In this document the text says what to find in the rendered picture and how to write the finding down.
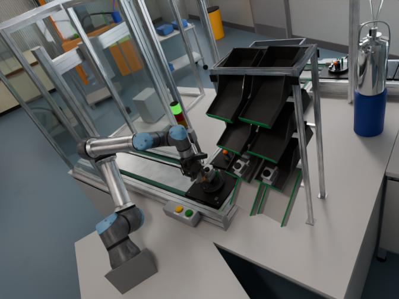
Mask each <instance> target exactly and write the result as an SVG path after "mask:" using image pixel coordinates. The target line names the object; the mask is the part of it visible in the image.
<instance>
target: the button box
mask: <svg viewBox="0 0 399 299"><path fill-rule="evenodd" d="M179 205H180V206H182V208H183V210H182V211H181V212H176V210H175V209H176V207H177V206H179ZM188 209H191V210H192V215H191V216H189V217H187V216H186V215H185V211H186V210H188ZM163 211H164V213H165V214H166V215H167V216H169V217H171V218H174V219H176V220H178V221H180V222H183V223H185V224H187V225H190V226H191V227H195V225H196V224H197V222H198V221H199V220H200V218H201V217H200V215H199V212H198V211H197V210H194V209H192V208H189V207H187V206H184V205H181V204H179V203H177V202H174V201H171V200H169V201H168V203H167V204H166V205H165V206H164V207H163Z"/></svg>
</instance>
